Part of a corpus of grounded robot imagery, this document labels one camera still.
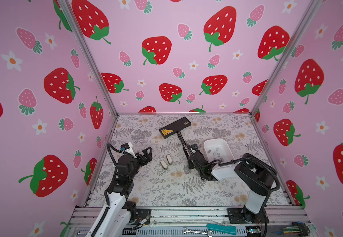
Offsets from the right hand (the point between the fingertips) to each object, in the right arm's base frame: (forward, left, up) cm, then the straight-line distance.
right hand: (188, 156), depth 94 cm
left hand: (-8, +24, +17) cm, 30 cm away
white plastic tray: (+7, -24, -2) cm, 25 cm away
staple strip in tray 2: (+10, -19, -3) cm, 22 cm away
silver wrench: (-39, -3, -2) cm, 39 cm away
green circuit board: (-35, -35, -3) cm, 50 cm away
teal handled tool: (-36, -21, -2) cm, 42 cm away
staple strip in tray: (+7, -14, -2) cm, 16 cm away
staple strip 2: (-3, +13, +2) cm, 13 cm away
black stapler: (+25, +12, 0) cm, 27 cm away
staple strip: (-8, +15, +2) cm, 17 cm away
